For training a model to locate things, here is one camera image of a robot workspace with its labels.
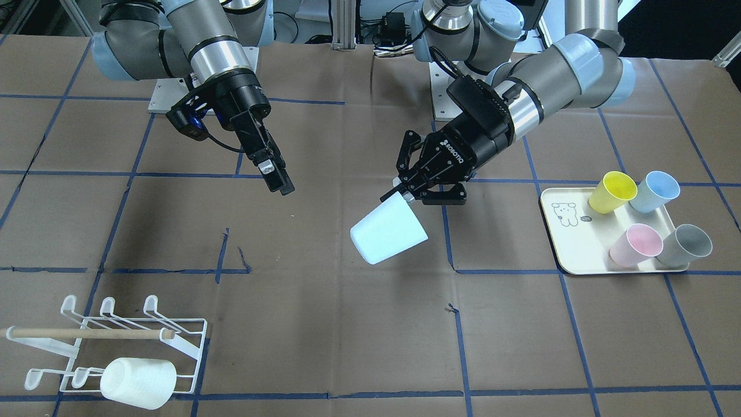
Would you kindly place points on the white wire cup rack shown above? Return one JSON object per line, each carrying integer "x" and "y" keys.
{"x": 79, "y": 350}

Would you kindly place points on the yellow cup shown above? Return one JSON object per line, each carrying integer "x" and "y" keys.
{"x": 614, "y": 190}

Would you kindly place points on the light blue cup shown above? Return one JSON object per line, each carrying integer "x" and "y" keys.
{"x": 388, "y": 230}
{"x": 657, "y": 189}

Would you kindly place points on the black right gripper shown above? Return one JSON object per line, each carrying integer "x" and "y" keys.
{"x": 242, "y": 99}

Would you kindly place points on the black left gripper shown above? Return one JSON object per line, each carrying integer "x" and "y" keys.
{"x": 468, "y": 141}

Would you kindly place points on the aluminium frame post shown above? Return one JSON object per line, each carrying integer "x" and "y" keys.
{"x": 343, "y": 20}

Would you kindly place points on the pink cup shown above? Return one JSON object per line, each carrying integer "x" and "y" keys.
{"x": 638, "y": 243}

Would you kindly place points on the grey cup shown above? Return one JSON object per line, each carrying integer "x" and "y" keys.
{"x": 685, "y": 245}

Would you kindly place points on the black power adapter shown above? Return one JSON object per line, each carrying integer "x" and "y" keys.
{"x": 393, "y": 27}

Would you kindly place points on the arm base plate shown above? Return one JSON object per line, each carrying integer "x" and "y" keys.
{"x": 159, "y": 98}
{"x": 444, "y": 109}

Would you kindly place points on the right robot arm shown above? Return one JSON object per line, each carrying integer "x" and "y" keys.
{"x": 202, "y": 42}

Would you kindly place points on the pale green white cup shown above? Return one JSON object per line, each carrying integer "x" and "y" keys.
{"x": 144, "y": 383}

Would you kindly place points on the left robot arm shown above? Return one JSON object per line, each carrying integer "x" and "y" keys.
{"x": 583, "y": 69}

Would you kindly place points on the cream tray with bunny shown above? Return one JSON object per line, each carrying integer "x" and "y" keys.
{"x": 582, "y": 237}

